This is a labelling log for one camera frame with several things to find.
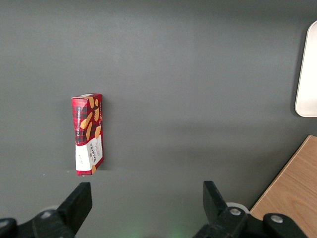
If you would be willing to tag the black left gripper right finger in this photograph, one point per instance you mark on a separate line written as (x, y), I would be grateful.
(223, 220)

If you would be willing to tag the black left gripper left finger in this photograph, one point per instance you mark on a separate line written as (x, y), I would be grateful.
(62, 218)

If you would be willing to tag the wooden oak drawer cabinet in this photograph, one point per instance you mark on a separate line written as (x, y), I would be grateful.
(292, 186)

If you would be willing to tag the cream rectangular plastic tray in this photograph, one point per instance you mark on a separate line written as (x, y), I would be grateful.
(308, 74)

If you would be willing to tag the red tartan shortbread box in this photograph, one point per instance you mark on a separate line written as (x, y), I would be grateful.
(88, 134)

